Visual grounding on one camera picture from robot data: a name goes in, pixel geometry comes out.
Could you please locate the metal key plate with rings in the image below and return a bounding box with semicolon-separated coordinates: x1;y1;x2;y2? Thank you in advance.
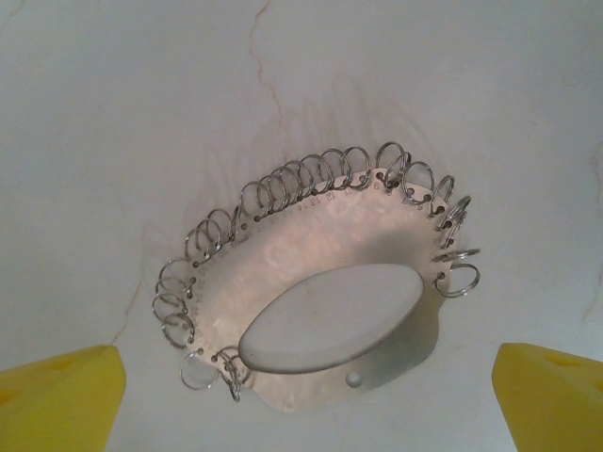
151;139;482;418

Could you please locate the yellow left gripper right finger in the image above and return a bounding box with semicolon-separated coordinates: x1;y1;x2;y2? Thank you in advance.
491;342;603;452

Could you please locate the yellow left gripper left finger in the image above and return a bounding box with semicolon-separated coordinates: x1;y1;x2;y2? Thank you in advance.
0;345;126;452

